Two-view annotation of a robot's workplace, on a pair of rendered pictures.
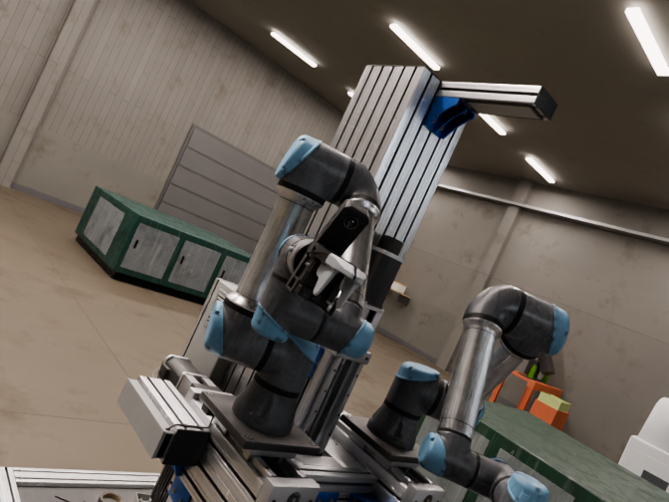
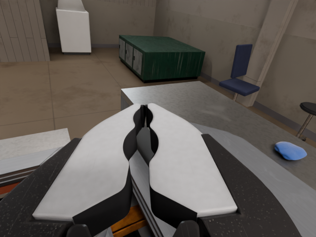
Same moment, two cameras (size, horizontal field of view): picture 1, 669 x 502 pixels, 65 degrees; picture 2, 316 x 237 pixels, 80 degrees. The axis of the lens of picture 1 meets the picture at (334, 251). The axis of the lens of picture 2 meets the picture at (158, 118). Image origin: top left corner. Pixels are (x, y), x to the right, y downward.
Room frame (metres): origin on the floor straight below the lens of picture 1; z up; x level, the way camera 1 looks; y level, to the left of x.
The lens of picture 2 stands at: (0.78, -0.01, 1.52)
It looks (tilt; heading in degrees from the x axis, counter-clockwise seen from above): 32 degrees down; 190
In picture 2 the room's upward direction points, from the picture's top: 8 degrees clockwise
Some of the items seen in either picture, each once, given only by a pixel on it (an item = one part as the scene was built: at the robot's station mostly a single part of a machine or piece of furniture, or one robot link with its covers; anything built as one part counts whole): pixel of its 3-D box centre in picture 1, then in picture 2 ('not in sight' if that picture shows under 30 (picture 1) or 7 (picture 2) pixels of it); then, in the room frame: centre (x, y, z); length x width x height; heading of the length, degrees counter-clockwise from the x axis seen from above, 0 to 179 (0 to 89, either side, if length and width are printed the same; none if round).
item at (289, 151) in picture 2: not in sight; (289, 150); (0.07, 0.42, 1.07); 0.12 x 0.10 x 0.03; 133
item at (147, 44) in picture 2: not in sight; (158, 56); (-3.93, -1.07, 0.33); 1.68 x 1.52 x 0.66; 41
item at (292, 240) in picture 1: (301, 258); not in sight; (0.96, 0.05, 1.43); 0.11 x 0.08 x 0.09; 16
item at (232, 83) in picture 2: not in sight; (239, 82); (-2.38, 0.66, 0.54); 0.63 x 0.60 x 1.09; 35
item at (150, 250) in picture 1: (169, 251); not in sight; (8.00, 2.25, 0.44); 2.15 x 1.96 x 0.88; 132
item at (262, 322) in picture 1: (288, 311); not in sight; (0.96, 0.03, 1.34); 0.11 x 0.08 x 0.11; 106
